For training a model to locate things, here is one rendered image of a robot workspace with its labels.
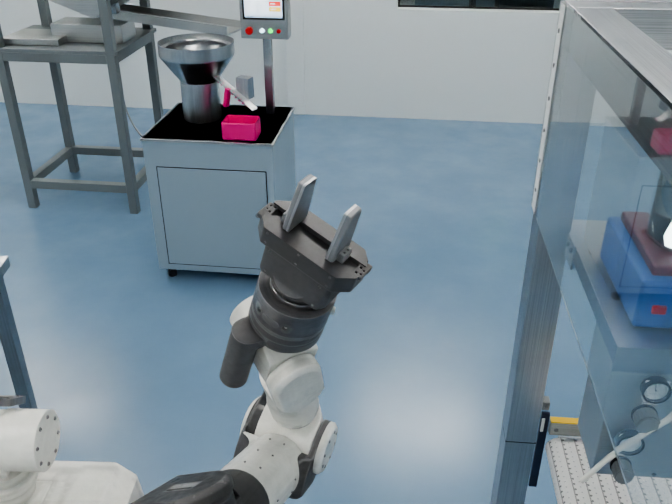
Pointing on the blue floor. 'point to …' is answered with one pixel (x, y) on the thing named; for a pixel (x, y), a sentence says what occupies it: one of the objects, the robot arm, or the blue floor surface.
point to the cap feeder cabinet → (216, 188)
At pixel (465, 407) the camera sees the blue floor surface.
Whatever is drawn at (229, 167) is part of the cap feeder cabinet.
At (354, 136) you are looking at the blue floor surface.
